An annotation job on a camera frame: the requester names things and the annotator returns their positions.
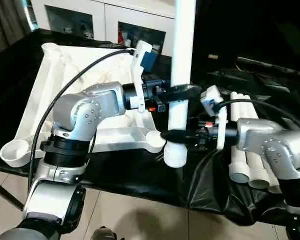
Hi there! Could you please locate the black work table leg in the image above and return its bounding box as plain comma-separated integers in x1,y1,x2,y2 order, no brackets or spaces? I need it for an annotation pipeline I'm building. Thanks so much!
0,174,25,210

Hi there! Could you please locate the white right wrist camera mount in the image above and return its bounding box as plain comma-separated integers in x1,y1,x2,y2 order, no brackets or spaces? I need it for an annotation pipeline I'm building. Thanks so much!
199,84,228,151

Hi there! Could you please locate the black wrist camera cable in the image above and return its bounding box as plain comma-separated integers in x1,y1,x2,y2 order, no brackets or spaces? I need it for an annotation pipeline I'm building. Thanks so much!
27,48,136,193
213,98,300,131

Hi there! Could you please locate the grey curtain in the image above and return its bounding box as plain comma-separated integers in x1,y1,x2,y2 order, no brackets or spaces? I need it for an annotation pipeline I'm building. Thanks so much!
0,0,32,56

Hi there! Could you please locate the black table mat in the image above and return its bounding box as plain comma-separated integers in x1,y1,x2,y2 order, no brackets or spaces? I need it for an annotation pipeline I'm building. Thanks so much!
0,28,300,226

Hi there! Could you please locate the white plastic table top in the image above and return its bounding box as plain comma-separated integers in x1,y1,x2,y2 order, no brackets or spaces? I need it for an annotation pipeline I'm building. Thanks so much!
0,42,167,168

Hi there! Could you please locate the white plastic table leg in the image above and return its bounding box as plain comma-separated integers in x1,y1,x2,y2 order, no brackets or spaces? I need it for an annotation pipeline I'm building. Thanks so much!
242,94,282,195
163,0,197,169
227,91,251,185
236,92,271,189

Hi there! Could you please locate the black left wrist camera cable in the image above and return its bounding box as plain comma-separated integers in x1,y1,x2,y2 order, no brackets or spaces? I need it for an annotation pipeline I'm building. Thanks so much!
27,48,136,193

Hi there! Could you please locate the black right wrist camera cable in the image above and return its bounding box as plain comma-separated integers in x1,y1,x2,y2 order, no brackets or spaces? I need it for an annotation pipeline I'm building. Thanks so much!
213,98,300,131

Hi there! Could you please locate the long dark metal rod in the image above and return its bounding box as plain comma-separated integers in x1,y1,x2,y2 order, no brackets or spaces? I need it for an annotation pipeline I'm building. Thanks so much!
237,56,300,76

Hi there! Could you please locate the white cabinet with glass doors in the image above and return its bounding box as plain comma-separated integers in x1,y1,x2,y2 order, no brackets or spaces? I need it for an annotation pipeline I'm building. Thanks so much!
29,0,177,57

